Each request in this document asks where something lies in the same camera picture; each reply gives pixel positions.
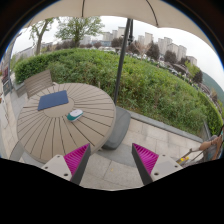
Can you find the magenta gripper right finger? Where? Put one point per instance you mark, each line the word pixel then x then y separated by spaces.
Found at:
pixel 152 166

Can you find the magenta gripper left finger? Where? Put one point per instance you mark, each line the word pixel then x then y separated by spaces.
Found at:
pixel 70 167

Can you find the white and teal computer mouse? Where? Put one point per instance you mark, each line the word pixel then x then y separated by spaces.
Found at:
pixel 74 115

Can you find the round slatted wooden table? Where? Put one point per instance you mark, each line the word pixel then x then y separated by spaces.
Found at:
pixel 46 133

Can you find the grey umbrella base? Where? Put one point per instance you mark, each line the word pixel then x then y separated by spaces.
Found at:
pixel 120 129

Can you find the green hedge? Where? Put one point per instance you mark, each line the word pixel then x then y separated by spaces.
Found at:
pixel 142 87

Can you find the slatted wooden chair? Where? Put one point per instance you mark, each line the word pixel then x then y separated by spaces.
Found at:
pixel 38 82

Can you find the dark umbrella pole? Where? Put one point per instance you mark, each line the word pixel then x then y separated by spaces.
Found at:
pixel 128 35

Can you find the beige patio umbrella canopy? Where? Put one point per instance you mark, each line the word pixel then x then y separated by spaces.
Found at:
pixel 154 12

